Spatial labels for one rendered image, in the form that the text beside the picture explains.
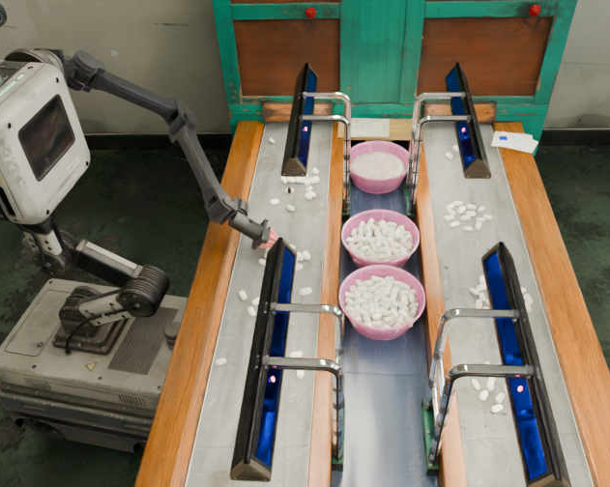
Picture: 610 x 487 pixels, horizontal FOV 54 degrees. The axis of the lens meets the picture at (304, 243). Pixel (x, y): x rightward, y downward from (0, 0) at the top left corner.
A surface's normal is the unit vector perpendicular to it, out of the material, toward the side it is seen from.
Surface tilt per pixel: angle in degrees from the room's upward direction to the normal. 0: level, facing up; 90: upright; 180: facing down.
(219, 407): 0
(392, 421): 0
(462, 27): 91
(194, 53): 90
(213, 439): 0
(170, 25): 90
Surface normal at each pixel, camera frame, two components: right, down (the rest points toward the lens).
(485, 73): -0.07, 0.68
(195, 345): -0.04, -0.73
